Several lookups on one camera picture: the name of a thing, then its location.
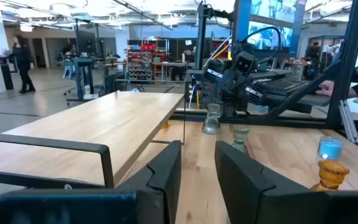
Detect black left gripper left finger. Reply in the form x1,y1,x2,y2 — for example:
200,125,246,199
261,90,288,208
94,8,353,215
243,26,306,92
116,140,182,224

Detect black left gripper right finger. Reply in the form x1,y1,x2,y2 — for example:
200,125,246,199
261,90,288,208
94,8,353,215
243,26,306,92
214,140,326,224

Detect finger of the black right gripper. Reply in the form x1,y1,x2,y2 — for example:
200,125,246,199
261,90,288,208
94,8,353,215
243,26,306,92
246,82,270,106
203,58,226,83

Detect clear ribbed glass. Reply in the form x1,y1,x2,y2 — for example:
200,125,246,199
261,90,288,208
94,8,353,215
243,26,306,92
231,125,250,155

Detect clear glass candle holder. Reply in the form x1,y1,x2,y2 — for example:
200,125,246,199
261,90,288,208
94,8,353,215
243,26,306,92
201,103,222,135

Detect amber glass candle holder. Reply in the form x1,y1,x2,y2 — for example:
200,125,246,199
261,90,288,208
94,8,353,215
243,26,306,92
310,159,351,192

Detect person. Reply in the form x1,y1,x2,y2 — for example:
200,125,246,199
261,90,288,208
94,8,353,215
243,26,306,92
308,42,321,60
183,48,196,63
8,34,37,94
63,43,78,60

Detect grey laptop black keyboard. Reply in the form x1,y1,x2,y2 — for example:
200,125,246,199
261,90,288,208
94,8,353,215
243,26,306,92
259,77,332,107

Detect person's hand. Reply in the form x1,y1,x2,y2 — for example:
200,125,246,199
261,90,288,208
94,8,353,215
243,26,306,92
315,80,335,97

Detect parts rack with red bins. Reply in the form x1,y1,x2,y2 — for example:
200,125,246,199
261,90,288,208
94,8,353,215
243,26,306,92
126,43,170,82

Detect wooden shelf black metal legs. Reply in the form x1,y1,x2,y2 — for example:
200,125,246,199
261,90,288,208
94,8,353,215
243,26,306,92
0,91,185,189

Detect blue workstation cart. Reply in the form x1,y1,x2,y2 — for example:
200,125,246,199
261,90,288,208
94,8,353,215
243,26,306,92
63,57,127,103

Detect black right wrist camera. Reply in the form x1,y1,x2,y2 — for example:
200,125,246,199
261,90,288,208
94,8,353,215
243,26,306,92
234,51,257,74

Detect black cable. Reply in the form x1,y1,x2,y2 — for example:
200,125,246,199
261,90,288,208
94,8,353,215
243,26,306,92
241,26,283,65

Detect large wall display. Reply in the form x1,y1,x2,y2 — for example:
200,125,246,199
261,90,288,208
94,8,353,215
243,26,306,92
233,0,307,57

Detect black aluminium rig frame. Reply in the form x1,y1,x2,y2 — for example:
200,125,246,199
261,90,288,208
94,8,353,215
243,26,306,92
169,0,358,144

